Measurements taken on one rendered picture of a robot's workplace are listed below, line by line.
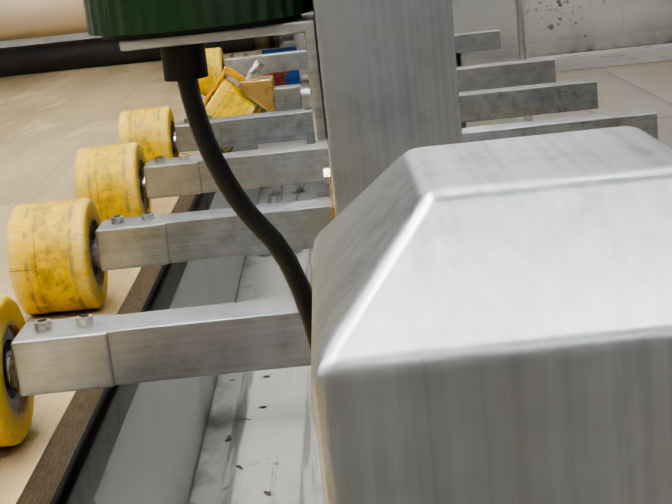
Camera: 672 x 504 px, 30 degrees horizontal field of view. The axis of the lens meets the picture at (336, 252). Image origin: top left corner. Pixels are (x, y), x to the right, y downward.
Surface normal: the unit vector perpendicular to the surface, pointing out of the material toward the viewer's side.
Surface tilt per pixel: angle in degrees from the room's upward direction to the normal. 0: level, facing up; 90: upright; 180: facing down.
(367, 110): 90
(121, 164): 51
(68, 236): 59
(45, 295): 115
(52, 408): 0
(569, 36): 90
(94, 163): 46
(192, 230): 90
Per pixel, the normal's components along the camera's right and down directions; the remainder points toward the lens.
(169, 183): 0.01, 0.25
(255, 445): -0.11, -0.96
